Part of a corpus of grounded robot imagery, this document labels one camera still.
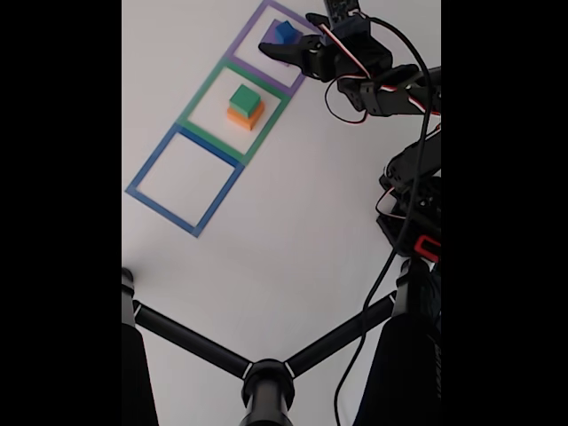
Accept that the blue tape square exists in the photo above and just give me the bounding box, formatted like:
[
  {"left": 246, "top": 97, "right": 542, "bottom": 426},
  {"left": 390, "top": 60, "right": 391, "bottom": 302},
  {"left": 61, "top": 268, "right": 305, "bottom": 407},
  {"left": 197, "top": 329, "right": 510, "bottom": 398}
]
[{"left": 125, "top": 122, "right": 245, "bottom": 239}]

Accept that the purple tape square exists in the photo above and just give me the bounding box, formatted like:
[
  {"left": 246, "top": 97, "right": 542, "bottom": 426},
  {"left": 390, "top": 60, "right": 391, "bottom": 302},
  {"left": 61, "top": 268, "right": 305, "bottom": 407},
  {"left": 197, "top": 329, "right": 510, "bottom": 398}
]
[{"left": 225, "top": 0, "right": 333, "bottom": 97}]

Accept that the red white servo cable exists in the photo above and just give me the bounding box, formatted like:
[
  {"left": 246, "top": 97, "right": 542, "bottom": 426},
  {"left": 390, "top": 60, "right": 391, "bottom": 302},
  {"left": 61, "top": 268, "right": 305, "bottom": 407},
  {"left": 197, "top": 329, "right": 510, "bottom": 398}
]
[
  {"left": 319, "top": 24, "right": 442, "bottom": 126},
  {"left": 375, "top": 184, "right": 416, "bottom": 221}
]

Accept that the green cube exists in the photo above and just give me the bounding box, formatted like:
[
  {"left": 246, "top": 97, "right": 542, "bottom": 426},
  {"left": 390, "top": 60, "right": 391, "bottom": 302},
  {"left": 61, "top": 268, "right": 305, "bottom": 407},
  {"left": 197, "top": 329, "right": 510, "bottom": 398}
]
[{"left": 228, "top": 83, "right": 261, "bottom": 117}]

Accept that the small blue cube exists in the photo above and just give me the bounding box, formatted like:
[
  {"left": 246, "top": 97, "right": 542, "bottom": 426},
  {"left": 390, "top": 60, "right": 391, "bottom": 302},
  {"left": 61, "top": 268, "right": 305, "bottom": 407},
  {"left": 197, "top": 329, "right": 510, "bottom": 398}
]
[{"left": 274, "top": 20, "right": 297, "bottom": 45}]

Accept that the gripper camera board, blue mount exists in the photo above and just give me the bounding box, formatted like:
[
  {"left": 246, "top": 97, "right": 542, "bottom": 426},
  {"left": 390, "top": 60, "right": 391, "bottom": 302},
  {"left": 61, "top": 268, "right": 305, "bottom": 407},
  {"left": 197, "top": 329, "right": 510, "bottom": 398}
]
[{"left": 323, "top": 0, "right": 373, "bottom": 43}]

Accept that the black tripod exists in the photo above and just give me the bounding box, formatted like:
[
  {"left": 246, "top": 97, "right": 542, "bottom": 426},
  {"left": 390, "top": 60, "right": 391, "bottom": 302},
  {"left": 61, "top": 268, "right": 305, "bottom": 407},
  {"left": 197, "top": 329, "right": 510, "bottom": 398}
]
[{"left": 122, "top": 259, "right": 442, "bottom": 426}]

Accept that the red clamp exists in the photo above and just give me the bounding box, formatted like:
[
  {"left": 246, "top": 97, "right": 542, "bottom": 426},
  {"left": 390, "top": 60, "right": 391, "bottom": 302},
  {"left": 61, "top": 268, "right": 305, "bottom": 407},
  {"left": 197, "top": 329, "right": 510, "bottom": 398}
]
[{"left": 413, "top": 234, "right": 442, "bottom": 263}]

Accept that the purple cube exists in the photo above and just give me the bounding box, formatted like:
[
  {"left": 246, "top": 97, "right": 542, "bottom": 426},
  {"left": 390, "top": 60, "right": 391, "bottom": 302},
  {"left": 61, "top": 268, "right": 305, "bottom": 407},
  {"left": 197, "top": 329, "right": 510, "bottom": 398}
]
[{"left": 258, "top": 18, "right": 305, "bottom": 67}]

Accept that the orange cube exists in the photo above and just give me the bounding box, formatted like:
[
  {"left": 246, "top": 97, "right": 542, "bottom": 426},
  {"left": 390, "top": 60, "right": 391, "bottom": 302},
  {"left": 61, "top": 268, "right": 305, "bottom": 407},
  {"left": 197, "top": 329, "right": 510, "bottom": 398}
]
[{"left": 225, "top": 100, "right": 267, "bottom": 132}]

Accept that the green tape square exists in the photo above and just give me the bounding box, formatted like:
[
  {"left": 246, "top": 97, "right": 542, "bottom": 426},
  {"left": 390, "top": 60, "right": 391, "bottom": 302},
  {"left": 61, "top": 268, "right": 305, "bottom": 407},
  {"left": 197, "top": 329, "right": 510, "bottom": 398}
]
[{"left": 176, "top": 55, "right": 292, "bottom": 166}]

